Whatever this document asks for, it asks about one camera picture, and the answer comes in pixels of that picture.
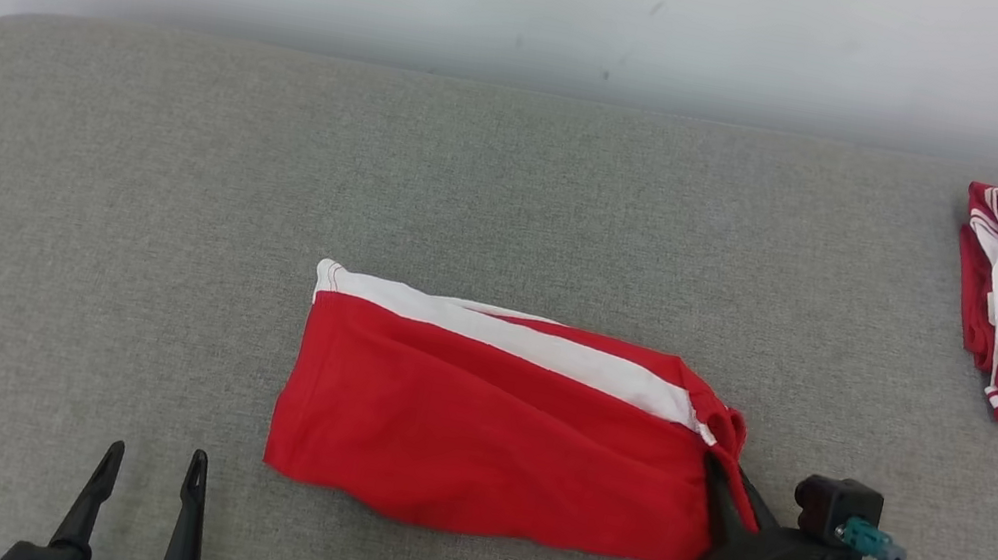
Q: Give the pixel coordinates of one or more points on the red Bulls 23 shorts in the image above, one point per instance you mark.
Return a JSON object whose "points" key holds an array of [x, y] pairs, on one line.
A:
{"points": [[486, 420]]}

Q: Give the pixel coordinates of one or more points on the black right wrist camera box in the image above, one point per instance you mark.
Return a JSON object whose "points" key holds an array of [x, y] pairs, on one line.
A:
{"points": [[831, 508]]}

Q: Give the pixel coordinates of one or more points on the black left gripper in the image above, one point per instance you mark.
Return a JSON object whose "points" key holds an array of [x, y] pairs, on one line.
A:
{"points": [[47, 557]]}

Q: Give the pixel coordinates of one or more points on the grey fabric sofa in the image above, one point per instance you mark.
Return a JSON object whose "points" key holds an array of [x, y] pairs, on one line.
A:
{"points": [[165, 214]]}

